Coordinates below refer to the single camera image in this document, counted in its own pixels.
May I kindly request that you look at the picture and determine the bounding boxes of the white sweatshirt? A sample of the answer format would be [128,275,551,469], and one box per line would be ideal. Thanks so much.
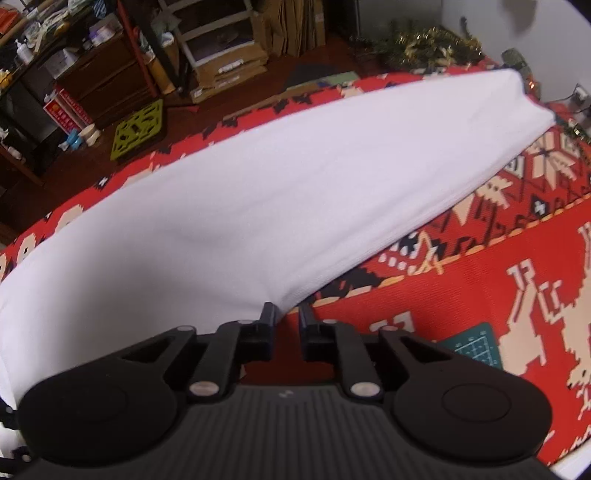
[1,69,554,404]

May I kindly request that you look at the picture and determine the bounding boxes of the green cutting mat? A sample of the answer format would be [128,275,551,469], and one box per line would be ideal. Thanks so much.
[439,322,503,369]

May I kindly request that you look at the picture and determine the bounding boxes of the red Christmas pattern tablecloth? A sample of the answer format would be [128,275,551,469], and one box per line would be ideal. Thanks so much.
[1,70,590,465]

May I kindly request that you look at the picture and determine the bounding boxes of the dark green gift box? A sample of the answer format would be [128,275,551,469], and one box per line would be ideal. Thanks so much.
[501,48,532,80]

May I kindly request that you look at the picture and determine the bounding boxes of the Christmas garland with ornaments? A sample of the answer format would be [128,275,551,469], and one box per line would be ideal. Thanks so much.
[370,20,485,71]

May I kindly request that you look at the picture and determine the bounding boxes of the stack of flattened cardboard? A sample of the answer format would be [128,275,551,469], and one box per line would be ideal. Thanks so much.
[190,1,325,104]

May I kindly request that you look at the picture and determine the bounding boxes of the wall power outlet with plugs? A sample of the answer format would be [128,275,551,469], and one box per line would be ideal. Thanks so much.
[571,83,591,114]

